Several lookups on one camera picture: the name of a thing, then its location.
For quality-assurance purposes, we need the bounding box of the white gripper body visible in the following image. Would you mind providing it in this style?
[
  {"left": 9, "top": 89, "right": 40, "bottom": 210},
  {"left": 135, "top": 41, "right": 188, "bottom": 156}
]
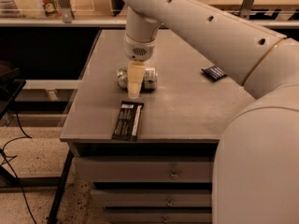
[{"left": 124, "top": 34, "right": 156, "bottom": 62}]

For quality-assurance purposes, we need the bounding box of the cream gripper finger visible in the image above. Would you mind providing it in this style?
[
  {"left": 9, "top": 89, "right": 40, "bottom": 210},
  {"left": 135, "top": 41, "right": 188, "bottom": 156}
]
[{"left": 127, "top": 61, "right": 146, "bottom": 99}]

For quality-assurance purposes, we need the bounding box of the green white 7up can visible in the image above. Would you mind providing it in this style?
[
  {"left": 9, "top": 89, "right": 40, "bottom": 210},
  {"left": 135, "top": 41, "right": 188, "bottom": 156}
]
[{"left": 117, "top": 67, "right": 158, "bottom": 90}]

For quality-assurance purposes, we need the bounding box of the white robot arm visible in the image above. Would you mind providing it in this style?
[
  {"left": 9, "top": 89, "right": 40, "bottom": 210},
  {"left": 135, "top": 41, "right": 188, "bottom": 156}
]
[{"left": 124, "top": 0, "right": 299, "bottom": 224}]

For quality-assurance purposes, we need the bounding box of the black chocolate bar wrapper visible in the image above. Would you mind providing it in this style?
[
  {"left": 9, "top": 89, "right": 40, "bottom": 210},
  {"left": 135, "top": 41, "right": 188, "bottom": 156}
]
[{"left": 111, "top": 101, "right": 144, "bottom": 142}]

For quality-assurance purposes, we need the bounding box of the dark blue snack packet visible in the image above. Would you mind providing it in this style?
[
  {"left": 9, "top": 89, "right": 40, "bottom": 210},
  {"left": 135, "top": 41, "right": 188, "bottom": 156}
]
[{"left": 202, "top": 65, "right": 227, "bottom": 82}]

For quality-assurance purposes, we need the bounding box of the grey drawer cabinet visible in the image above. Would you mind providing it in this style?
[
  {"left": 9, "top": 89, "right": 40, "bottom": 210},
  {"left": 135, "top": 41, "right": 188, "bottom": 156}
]
[{"left": 61, "top": 30, "right": 253, "bottom": 216}]

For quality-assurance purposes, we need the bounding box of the black desk at left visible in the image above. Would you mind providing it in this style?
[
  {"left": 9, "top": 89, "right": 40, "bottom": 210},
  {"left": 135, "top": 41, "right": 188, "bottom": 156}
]
[{"left": 0, "top": 61, "right": 26, "bottom": 119}]

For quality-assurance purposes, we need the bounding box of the top drawer with handle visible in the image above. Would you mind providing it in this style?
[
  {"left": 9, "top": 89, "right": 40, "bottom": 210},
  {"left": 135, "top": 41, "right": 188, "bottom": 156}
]
[{"left": 74, "top": 157, "right": 212, "bottom": 183}]

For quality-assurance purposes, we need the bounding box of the drawer with handle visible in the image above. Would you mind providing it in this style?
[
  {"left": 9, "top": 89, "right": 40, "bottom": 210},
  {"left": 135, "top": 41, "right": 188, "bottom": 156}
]
[
  {"left": 104, "top": 209, "right": 212, "bottom": 224},
  {"left": 74, "top": 157, "right": 212, "bottom": 183},
  {"left": 91, "top": 189, "right": 211, "bottom": 207}
]

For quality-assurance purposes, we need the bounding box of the middle drawer with handle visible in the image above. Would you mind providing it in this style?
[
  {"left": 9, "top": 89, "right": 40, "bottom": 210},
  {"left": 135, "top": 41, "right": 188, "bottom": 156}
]
[{"left": 91, "top": 189, "right": 211, "bottom": 207}]

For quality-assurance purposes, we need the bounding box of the grey shelf rail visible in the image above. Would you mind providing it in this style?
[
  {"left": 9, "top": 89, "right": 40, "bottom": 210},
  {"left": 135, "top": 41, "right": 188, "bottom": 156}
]
[{"left": 0, "top": 0, "right": 299, "bottom": 29}]

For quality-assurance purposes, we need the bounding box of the bottom drawer with handle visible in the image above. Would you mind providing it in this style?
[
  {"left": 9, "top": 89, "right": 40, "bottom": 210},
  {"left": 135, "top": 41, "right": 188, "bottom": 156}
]
[{"left": 104, "top": 209, "right": 212, "bottom": 224}]

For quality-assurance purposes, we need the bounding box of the black cable on floor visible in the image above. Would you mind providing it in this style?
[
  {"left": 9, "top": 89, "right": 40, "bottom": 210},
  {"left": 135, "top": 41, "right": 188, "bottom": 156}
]
[{"left": 0, "top": 112, "right": 38, "bottom": 224}]

